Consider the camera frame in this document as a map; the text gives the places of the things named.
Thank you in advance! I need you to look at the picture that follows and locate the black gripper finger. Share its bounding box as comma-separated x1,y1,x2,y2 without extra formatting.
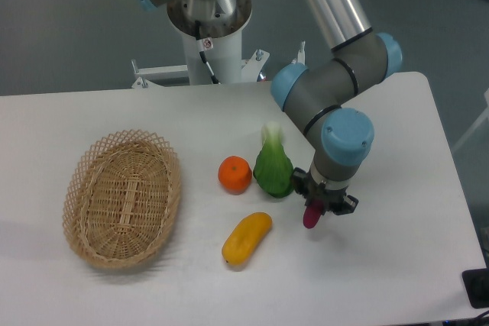
330,195,359,215
290,167,309,201

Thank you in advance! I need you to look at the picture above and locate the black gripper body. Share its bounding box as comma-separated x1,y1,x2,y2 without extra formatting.
305,165,350,215

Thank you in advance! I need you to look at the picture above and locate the purple sweet potato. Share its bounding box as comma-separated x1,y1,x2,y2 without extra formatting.
303,204,322,229

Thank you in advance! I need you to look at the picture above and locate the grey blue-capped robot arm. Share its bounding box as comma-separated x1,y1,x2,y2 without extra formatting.
138,0,403,218

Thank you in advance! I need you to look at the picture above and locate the green bok choy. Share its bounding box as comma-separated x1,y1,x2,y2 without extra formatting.
253,121,294,199

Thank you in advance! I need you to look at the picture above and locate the orange fruit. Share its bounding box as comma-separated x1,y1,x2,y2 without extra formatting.
218,156,252,195

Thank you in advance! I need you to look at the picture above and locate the yellow mango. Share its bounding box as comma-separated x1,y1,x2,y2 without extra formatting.
222,212,273,266

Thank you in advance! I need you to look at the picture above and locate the black device at table edge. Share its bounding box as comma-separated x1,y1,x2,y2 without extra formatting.
462,268,488,309

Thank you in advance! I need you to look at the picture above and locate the oval wicker basket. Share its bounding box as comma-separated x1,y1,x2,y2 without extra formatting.
63,130,181,270

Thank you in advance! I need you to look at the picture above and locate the black cable on pedestal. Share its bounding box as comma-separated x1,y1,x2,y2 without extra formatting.
193,19,222,85

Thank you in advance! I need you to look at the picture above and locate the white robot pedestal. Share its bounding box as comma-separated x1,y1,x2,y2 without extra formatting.
167,0,252,85

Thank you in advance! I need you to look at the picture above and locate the white metal base frame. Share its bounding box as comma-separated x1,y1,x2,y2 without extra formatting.
130,40,309,89

